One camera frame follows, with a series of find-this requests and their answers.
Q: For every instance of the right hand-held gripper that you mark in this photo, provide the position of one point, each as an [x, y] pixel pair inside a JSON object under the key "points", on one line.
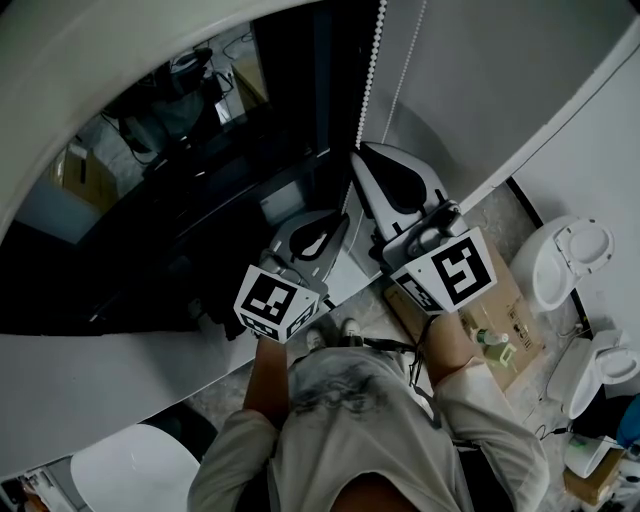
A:
{"points": [[450, 270]]}

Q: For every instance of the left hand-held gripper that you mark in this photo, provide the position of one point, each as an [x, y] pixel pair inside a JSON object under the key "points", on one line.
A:
{"points": [[272, 305]]}

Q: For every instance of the dark framed glass window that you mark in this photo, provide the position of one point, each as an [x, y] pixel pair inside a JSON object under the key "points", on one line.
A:
{"points": [[210, 150]]}

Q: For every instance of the person's right forearm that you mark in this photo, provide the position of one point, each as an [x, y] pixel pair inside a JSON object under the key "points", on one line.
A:
{"points": [[447, 345]]}

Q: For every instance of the person's left forearm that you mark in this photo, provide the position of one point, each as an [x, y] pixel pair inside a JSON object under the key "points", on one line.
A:
{"points": [[267, 380]]}

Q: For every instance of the person's right shoe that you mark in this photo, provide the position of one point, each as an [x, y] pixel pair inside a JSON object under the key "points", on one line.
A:
{"points": [[350, 330]]}

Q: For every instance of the person's shoe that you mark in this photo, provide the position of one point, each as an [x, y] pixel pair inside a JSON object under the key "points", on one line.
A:
{"points": [[315, 339], [350, 330]]}

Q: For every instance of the person's left shoe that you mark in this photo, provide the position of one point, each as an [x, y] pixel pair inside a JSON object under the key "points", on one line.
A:
{"points": [[315, 339]]}

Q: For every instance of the flat brown cardboard box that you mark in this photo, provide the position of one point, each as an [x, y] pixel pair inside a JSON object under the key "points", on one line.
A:
{"points": [[505, 310]]}

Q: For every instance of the white ceramic toilet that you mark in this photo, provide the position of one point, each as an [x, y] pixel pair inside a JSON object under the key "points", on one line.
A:
{"points": [[600, 370], [550, 270]]}

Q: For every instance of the green glass bottle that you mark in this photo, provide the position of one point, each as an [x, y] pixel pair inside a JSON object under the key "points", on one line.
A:
{"points": [[487, 337]]}

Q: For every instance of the pale green plastic holder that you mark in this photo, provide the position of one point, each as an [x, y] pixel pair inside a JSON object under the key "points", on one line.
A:
{"points": [[500, 356]]}

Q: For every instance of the person's grey printed t-shirt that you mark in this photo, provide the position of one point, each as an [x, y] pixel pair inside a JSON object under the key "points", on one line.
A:
{"points": [[360, 430]]}

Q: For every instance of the white oval basin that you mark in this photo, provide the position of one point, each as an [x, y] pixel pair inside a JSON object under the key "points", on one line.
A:
{"points": [[130, 470]]}

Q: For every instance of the white plastic tub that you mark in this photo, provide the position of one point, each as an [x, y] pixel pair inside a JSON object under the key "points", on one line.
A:
{"points": [[582, 455]]}

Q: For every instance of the blue plastic bag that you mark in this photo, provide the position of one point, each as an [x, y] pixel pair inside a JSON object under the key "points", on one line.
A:
{"points": [[630, 427]]}

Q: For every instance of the small brown cardboard box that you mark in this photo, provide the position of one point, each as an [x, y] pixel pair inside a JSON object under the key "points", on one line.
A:
{"points": [[597, 477]]}

